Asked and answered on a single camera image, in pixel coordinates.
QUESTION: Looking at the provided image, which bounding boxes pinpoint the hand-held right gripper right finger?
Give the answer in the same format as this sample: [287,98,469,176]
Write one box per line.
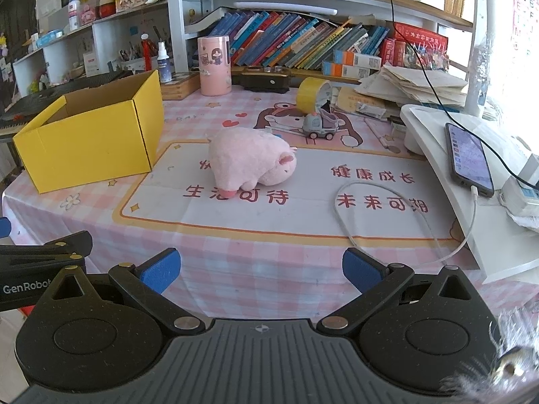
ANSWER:
[316,247,489,337]

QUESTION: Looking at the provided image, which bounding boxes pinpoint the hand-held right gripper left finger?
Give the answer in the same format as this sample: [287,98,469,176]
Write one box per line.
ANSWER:
[36,247,205,337]

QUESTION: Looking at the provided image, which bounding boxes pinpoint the yellow cardboard box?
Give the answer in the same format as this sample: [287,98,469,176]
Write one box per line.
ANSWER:
[12,68,165,194]

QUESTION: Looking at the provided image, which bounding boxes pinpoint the pink plush pig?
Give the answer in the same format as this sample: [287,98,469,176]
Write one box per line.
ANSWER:
[208,128,298,200]

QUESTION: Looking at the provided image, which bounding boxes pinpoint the grey toy car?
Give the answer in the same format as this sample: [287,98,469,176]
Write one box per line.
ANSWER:
[302,108,340,139]

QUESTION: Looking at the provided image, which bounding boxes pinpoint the pink checkered desktop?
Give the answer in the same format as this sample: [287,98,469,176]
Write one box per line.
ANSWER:
[2,73,539,333]

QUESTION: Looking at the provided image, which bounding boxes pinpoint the white desktop riser stand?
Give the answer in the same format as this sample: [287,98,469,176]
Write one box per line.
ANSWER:
[399,103,539,284]

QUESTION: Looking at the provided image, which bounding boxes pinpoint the black piano keyboard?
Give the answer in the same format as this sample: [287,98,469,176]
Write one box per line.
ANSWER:
[0,71,135,135]

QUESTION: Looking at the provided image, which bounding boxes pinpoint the black smartphone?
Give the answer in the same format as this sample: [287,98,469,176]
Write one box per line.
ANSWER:
[445,122,495,198]

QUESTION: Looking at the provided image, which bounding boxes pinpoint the white power adapter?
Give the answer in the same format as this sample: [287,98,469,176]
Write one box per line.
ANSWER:
[498,174,539,220]

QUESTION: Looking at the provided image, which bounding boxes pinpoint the white fluffy pompom bell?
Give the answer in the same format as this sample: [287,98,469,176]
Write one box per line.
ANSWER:
[440,307,539,404]

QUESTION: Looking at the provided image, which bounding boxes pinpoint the wooden chessboard box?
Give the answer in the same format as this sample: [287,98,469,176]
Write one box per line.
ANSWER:
[160,71,200,101]

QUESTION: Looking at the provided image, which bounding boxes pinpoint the yellow tape roll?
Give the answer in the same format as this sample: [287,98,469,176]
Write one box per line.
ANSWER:
[296,77,332,112]

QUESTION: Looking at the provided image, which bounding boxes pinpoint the white box red label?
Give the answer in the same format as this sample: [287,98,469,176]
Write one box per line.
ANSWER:
[83,52,102,77]

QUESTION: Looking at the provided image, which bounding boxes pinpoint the stack of loose papers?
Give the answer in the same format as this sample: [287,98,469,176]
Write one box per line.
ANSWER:
[354,64,470,119]

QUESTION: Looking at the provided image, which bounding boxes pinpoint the blue tissue pack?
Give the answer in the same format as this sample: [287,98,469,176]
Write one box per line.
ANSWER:
[36,29,64,49]

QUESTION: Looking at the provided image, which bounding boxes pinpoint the white spray bottle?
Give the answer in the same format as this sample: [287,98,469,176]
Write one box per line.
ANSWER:
[157,41,173,84]

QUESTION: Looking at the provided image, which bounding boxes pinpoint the orange white carton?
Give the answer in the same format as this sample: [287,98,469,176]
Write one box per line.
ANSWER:
[322,62,371,78]
[334,49,382,68]

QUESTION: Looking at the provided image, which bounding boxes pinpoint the pink cylindrical container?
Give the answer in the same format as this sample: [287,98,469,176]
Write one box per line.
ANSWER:
[198,36,232,97]

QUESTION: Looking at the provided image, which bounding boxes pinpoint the dark brown box metal knobs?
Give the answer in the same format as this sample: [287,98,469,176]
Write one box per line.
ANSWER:
[231,66,292,94]

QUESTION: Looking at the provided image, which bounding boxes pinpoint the white lotion bottle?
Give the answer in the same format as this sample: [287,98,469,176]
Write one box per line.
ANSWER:
[67,0,82,31]

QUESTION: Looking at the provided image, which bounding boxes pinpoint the white side shelf unit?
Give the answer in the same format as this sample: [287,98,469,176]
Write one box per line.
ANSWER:
[12,0,186,93]

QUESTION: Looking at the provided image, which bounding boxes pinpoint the red printed box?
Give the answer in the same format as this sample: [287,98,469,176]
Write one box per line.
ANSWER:
[381,31,449,70]

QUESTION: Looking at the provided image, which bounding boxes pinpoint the row of colourful books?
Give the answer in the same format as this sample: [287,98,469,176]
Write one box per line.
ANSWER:
[208,10,390,72]

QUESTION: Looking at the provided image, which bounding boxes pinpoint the white desk bookshelf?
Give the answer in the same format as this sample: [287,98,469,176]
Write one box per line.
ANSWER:
[166,0,476,72]

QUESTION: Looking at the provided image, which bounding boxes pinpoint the white charging cable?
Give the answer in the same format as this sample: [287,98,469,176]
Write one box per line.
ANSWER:
[336,182,481,267]

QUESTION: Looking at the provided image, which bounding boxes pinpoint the thin black cable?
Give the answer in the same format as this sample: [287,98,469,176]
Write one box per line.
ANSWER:
[364,0,539,192]

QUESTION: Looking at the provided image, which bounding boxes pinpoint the alphabet wall poster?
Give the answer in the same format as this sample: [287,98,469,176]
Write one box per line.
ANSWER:
[511,0,539,51]

